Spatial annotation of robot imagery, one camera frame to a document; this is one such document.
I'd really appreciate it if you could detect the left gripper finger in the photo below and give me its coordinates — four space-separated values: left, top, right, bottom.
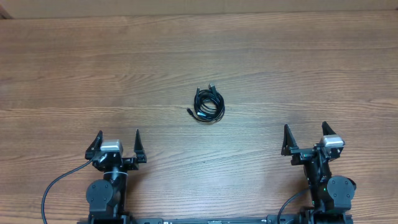
85 131 103 159
134 129 147 163

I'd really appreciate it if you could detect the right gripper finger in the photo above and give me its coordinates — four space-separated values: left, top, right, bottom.
322 121 336 136
281 124 299 156

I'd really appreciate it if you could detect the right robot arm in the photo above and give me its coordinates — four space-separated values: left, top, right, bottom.
276 121 356 224

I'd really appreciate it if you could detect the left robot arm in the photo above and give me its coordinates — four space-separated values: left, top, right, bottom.
85 130 147 223

